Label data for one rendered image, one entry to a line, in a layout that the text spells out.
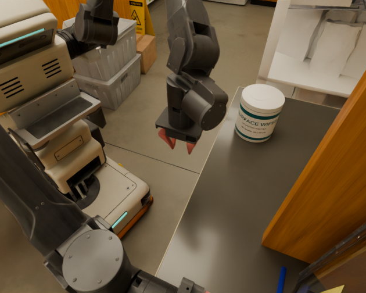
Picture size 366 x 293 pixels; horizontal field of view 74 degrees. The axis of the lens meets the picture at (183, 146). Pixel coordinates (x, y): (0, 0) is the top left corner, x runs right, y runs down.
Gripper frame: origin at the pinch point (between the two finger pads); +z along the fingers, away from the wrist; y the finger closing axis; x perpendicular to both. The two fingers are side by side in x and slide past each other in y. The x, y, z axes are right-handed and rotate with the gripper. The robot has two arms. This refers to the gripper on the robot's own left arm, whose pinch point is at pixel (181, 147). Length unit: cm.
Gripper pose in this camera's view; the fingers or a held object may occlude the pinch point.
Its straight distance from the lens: 59.4
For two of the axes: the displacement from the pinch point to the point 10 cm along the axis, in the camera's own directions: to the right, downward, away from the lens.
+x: 3.8, -6.9, 6.1
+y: 9.3, 2.8, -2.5
